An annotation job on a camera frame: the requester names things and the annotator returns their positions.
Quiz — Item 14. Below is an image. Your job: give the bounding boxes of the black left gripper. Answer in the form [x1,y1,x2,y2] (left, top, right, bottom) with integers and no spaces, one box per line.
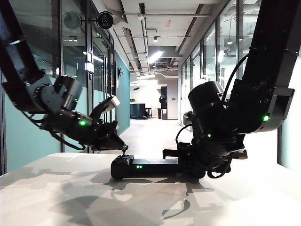
[86,116,129,152]

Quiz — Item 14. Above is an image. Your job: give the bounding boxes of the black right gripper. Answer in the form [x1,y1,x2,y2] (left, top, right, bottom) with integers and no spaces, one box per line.
[162,142,208,178]

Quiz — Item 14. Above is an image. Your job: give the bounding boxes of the black remote control with joysticks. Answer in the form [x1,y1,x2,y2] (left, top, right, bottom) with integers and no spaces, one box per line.
[110,150,206,181]

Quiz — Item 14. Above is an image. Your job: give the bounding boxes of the dark counter cabinet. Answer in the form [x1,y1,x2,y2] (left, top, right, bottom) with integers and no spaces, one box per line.
[130,103,147,120]

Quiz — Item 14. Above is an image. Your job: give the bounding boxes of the tall black cabinet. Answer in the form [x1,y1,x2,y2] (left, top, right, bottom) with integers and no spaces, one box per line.
[160,86,169,109]

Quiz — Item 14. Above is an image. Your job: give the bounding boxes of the long linear ceiling lamp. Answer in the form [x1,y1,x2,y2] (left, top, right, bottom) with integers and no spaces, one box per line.
[148,51,163,65]

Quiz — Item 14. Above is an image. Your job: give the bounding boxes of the round black hanging sign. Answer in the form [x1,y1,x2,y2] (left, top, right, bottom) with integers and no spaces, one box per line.
[96,11,115,30]

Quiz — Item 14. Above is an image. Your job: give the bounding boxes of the black right camera cable loop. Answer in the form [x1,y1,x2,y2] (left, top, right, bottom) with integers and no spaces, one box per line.
[175,124,194,144]

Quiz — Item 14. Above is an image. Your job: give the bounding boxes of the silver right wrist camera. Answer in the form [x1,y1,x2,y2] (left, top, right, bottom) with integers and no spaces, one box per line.
[183,112,196,126]

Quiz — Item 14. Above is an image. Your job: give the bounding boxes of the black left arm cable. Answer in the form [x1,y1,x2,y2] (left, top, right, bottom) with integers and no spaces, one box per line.
[48,129,87,151]

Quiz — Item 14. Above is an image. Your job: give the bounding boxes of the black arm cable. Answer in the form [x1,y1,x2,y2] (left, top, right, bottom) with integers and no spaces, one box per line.
[48,129,87,151]
[221,56,249,102]

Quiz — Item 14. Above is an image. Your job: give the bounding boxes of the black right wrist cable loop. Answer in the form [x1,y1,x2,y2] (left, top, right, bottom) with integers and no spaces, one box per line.
[206,157,232,179]

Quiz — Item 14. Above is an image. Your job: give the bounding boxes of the long black door handle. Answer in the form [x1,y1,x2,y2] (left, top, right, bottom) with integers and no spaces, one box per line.
[101,54,108,104]

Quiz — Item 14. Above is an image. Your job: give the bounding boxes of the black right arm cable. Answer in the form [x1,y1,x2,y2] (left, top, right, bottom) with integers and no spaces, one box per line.
[221,56,249,102]

